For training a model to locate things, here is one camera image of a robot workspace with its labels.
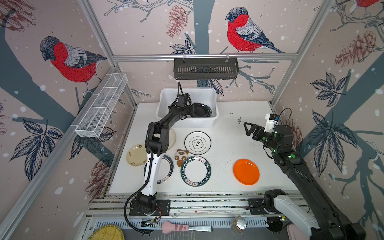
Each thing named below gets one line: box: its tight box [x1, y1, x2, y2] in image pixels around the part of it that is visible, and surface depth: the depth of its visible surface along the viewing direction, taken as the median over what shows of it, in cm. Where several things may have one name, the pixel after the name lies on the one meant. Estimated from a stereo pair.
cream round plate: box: [168, 129, 177, 150], surface depth 100 cm
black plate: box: [191, 102, 212, 118], surface depth 115 cm
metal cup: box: [231, 215, 248, 233], surface depth 61 cm
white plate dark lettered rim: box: [180, 155, 212, 187], surface depth 87 cm
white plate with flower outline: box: [184, 131, 212, 155], surface depth 100 cm
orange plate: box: [233, 158, 260, 186], surface depth 87 cm
